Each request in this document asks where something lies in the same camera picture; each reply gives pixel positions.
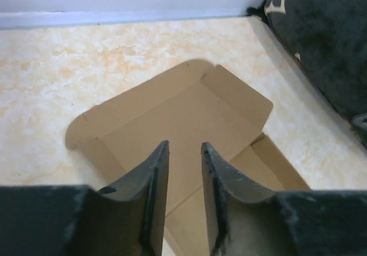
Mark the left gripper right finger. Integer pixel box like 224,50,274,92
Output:
201,142,366,255

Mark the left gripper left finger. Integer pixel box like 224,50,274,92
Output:
1,141,169,255

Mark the brown cardboard box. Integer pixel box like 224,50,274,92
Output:
65,60,308,255

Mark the black floral pillow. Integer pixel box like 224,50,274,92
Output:
246,0,367,151

